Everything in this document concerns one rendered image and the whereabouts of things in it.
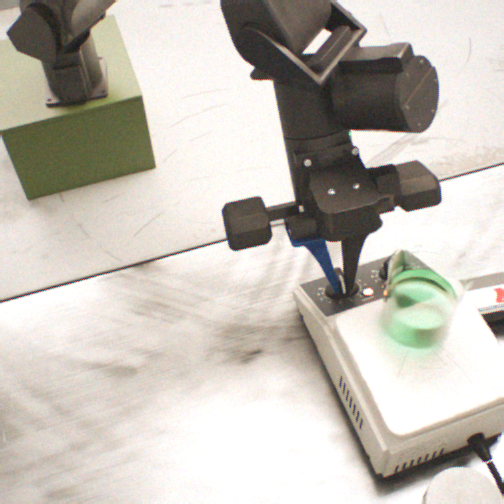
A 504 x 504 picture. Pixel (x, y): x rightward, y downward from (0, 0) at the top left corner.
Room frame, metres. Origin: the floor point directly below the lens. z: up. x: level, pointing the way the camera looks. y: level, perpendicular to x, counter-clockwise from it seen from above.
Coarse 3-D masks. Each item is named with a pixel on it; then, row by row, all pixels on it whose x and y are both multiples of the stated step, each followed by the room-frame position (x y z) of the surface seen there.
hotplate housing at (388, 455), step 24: (312, 312) 0.37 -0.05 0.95; (312, 336) 0.36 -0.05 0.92; (336, 336) 0.33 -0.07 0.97; (336, 360) 0.31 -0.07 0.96; (336, 384) 0.31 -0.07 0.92; (360, 384) 0.28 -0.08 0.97; (360, 408) 0.27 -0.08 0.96; (360, 432) 0.26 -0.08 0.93; (384, 432) 0.24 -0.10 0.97; (432, 432) 0.24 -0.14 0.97; (456, 432) 0.24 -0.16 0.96; (480, 432) 0.25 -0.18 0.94; (384, 456) 0.23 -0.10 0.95; (408, 456) 0.23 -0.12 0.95; (432, 456) 0.24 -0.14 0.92; (480, 456) 0.23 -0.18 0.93
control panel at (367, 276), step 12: (372, 264) 0.43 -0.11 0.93; (360, 276) 0.41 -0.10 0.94; (372, 276) 0.41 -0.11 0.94; (312, 288) 0.40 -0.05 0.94; (324, 288) 0.40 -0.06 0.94; (360, 288) 0.39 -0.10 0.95; (372, 288) 0.39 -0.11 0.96; (384, 288) 0.38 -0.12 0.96; (312, 300) 0.38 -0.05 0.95; (324, 300) 0.38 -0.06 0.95; (336, 300) 0.37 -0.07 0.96; (348, 300) 0.37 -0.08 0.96; (360, 300) 0.37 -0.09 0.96; (372, 300) 0.37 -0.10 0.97; (324, 312) 0.36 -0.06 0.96; (336, 312) 0.36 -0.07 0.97
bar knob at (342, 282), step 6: (336, 270) 0.41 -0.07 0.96; (342, 276) 0.39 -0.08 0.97; (342, 282) 0.38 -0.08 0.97; (330, 288) 0.39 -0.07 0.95; (342, 288) 0.38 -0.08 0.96; (354, 288) 0.39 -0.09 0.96; (330, 294) 0.38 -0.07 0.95; (336, 294) 0.38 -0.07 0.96; (342, 294) 0.38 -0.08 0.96; (348, 294) 0.38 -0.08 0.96
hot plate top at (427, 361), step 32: (352, 320) 0.33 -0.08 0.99; (480, 320) 0.33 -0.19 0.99; (352, 352) 0.30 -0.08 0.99; (384, 352) 0.30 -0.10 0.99; (448, 352) 0.30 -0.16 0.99; (480, 352) 0.30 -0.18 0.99; (384, 384) 0.27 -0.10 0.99; (416, 384) 0.27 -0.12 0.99; (448, 384) 0.27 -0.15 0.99; (480, 384) 0.27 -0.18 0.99; (384, 416) 0.25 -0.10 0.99; (416, 416) 0.24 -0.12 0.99; (448, 416) 0.24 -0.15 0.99
